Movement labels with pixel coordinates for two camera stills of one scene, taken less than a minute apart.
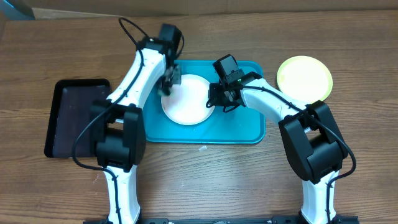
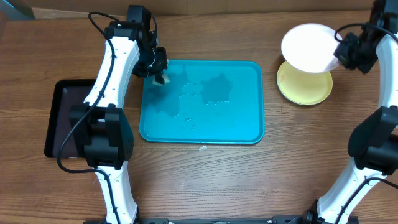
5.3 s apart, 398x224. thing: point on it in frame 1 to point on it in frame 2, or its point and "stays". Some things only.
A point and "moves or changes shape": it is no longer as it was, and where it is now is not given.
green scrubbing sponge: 160,93 moves or changes shape
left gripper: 176,77 to 161,64
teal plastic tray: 242,126 stays
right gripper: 215,101 to 341,53
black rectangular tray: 76,102 stays
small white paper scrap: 203,148 stays
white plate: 186,104 to 310,47
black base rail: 293,219 stays
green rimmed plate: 305,79 stays
